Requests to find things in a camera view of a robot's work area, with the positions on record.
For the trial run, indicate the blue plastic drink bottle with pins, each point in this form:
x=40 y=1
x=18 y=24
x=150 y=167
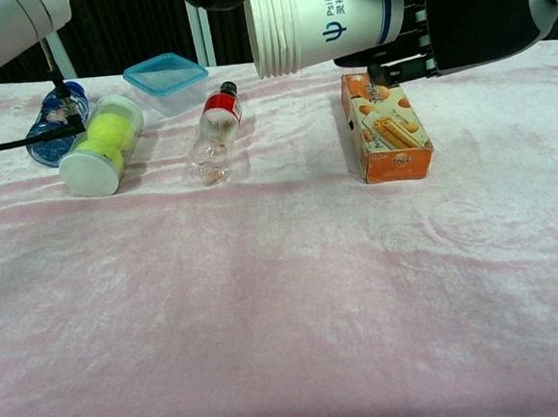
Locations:
x=49 y=139

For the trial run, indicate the pink white tablecloth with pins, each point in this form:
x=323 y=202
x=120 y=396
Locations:
x=285 y=290

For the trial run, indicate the black grey right robot hand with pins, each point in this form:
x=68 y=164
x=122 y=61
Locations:
x=476 y=14

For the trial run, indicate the yellow tennis ball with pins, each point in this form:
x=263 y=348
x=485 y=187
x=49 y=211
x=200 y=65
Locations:
x=106 y=157
x=108 y=130

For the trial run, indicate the clear tennis ball tube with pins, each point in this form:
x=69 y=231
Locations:
x=87 y=172

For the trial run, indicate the clear container with teal lid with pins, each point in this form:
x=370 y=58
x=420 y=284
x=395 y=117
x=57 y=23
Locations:
x=167 y=82

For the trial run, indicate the orange biscuit box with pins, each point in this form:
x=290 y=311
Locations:
x=394 y=132

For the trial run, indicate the white frame post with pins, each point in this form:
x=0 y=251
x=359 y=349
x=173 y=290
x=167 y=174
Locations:
x=202 y=40
x=65 y=56

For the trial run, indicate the black curtain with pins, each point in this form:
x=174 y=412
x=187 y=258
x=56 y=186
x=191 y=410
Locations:
x=124 y=27

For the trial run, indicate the white paper cup blue logo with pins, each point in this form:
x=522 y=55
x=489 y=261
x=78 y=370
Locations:
x=342 y=25

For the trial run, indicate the clear bottle with red label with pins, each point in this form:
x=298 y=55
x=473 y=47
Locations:
x=215 y=136

